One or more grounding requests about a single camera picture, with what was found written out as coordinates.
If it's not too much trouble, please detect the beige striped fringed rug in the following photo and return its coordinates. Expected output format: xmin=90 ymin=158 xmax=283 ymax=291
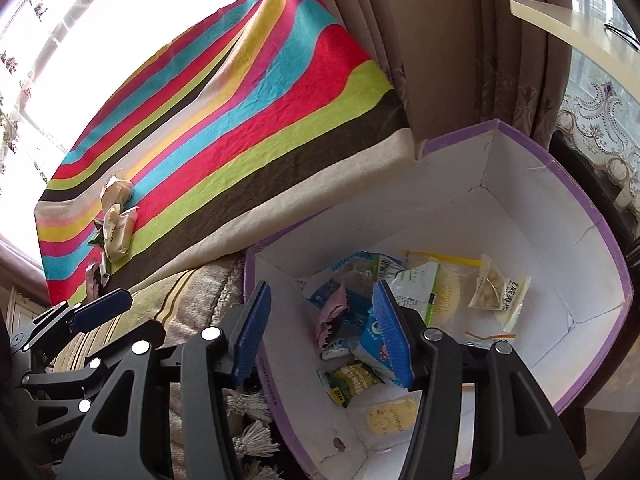
xmin=50 ymin=255 xmax=284 ymax=480

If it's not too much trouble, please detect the white green snack packet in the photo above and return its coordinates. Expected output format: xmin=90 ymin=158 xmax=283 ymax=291
xmin=387 ymin=261 xmax=442 ymax=324

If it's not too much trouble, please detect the black cable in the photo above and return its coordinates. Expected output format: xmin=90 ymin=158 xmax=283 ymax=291
xmin=603 ymin=22 xmax=640 ymax=44

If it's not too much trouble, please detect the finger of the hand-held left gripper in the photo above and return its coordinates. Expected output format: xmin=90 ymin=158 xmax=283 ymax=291
xmin=21 ymin=321 xmax=167 ymax=392
xmin=22 ymin=289 xmax=134 ymax=356

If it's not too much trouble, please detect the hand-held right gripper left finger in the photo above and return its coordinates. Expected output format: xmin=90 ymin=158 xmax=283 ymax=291
xmin=55 ymin=280 xmax=273 ymax=480

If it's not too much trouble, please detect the clear black-print snack packet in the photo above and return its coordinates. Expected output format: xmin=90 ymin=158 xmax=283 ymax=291
xmin=467 ymin=253 xmax=532 ymax=332

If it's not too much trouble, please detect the striped tablecloth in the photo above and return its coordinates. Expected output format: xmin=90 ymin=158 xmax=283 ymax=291
xmin=32 ymin=0 xmax=419 ymax=307

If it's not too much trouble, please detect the white printed snack packet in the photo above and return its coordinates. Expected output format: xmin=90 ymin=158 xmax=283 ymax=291
xmin=372 ymin=254 xmax=407 ymax=282

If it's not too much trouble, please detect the floral lace curtain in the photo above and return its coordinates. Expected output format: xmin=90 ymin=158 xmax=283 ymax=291
xmin=552 ymin=77 xmax=640 ymax=212

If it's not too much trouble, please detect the white floral sheer curtain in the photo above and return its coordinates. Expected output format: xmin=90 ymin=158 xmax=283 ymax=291
xmin=0 ymin=0 xmax=272 ymax=272

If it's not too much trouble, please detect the cream table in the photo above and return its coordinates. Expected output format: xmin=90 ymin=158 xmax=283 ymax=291
xmin=509 ymin=0 xmax=640 ymax=64

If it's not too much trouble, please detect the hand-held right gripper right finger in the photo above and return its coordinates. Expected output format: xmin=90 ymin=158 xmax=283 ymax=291
xmin=371 ymin=280 xmax=586 ymax=480

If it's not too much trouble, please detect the purple cardboard box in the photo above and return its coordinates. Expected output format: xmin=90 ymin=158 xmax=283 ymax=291
xmin=242 ymin=119 xmax=632 ymax=480

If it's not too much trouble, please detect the blue white snack packet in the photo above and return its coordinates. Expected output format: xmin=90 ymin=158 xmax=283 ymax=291
xmin=306 ymin=277 xmax=347 ymax=312

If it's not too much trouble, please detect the clear orange-strip snack packet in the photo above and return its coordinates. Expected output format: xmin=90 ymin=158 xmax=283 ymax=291
xmin=462 ymin=329 xmax=517 ymax=347

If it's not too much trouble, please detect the dark blue small snack packet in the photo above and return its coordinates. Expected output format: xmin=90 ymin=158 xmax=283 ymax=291
xmin=320 ymin=330 xmax=357 ymax=362

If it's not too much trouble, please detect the clear round cake packet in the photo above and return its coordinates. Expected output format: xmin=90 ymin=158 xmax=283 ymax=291
xmin=404 ymin=247 xmax=482 ymax=332

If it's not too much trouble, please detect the brown curtain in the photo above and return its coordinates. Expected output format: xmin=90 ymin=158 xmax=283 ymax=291
xmin=276 ymin=0 xmax=576 ymax=147

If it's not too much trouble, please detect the clear yellow cracker packet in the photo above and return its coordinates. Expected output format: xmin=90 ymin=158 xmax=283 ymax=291
xmin=362 ymin=394 xmax=422 ymax=437

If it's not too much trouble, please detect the pink snack packet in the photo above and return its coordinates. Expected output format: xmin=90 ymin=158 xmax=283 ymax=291
xmin=314 ymin=282 xmax=349 ymax=349
xmin=85 ymin=264 xmax=104 ymax=297

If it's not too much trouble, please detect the green yellow snack packet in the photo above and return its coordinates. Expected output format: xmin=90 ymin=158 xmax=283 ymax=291
xmin=318 ymin=361 xmax=385 ymax=408

